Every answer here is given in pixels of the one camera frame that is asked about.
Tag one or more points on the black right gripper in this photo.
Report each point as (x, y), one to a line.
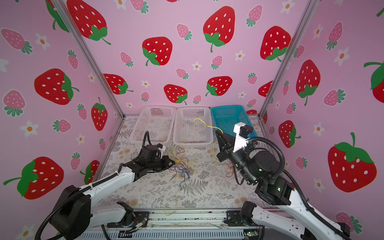
(226, 143)

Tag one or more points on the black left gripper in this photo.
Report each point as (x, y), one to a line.
(166, 159)

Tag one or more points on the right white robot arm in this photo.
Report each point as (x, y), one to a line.
(261, 163)

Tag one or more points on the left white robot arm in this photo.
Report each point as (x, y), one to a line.
(75, 210)

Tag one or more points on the teal plastic basket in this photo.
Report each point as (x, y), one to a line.
(225, 118)

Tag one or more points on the middle white plastic basket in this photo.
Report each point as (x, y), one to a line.
(191, 129)

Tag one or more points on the white plastic basket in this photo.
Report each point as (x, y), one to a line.
(191, 129)
(158, 121)

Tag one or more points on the left white plastic basket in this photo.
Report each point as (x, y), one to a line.
(158, 121)

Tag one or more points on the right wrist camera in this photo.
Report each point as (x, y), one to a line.
(242, 132)

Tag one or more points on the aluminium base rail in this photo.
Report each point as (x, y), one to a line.
(187, 224)

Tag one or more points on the right aluminium corner post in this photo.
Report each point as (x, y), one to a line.
(296, 38)

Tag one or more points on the aluminium corner post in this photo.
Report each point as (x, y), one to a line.
(296, 38)
(79, 40)

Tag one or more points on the left aluminium corner post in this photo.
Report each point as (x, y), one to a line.
(79, 40)

